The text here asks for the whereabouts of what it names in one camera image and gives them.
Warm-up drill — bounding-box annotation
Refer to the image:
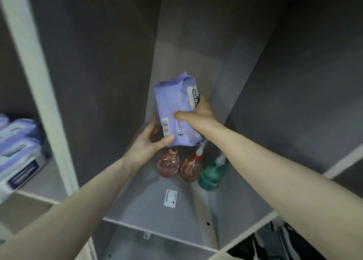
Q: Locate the green spray bottle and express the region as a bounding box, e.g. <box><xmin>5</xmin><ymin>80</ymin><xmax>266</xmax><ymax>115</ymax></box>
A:
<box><xmin>197</xmin><ymin>152</ymin><xmax>227</xmax><ymax>192</ymax></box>

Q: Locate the person's left forearm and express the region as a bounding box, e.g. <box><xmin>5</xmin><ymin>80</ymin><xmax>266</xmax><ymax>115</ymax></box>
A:
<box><xmin>0</xmin><ymin>158</ymin><xmax>137</xmax><ymax>260</ymax></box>

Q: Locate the grey cubby shelf unit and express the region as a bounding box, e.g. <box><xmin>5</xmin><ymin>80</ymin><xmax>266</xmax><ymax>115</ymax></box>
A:
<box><xmin>0</xmin><ymin>0</ymin><xmax>363</xmax><ymax>260</ymax></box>

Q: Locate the person's right hand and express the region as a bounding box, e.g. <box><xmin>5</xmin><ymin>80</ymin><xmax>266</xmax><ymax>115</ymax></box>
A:
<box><xmin>173</xmin><ymin>94</ymin><xmax>225</xmax><ymax>136</ymax></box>

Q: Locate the person's right forearm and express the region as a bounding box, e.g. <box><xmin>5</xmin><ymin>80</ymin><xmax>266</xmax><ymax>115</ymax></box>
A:
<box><xmin>198</xmin><ymin>121</ymin><xmax>363</xmax><ymax>260</ymax></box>

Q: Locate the person's left hand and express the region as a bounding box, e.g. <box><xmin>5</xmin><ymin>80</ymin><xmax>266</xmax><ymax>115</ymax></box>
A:
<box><xmin>123</xmin><ymin>112</ymin><xmax>175</xmax><ymax>174</ymax></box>

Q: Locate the pink spray bottle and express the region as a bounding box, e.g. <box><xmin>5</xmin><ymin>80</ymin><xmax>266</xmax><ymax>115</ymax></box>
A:
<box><xmin>180</xmin><ymin>139</ymin><xmax>208</xmax><ymax>183</ymax></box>
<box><xmin>157</xmin><ymin>148</ymin><xmax>182</xmax><ymax>179</ymax></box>

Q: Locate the white paper label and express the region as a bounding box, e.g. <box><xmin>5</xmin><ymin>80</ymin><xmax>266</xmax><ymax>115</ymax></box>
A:
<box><xmin>163</xmin><ymin>189</ymin><xmax>178</xmax><ymax>208</ymax></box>

